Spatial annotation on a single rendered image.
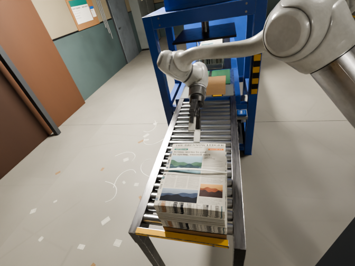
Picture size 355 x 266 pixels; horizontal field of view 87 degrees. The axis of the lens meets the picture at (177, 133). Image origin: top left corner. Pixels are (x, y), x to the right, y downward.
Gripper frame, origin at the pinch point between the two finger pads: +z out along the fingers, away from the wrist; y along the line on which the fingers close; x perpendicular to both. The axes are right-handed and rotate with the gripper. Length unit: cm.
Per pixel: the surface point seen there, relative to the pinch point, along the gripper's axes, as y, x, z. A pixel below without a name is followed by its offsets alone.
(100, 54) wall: 216, 304, -323
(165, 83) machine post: 62, 45, -83
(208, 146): 12.6, -5.2, 1.3
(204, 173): 5.3, -4.6, 16.7
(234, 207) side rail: 25.1, -17.9, 28.4
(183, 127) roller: 55, 20, -31
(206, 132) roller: 53, 1, -25
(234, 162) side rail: 38.5, -18.7, 2.1
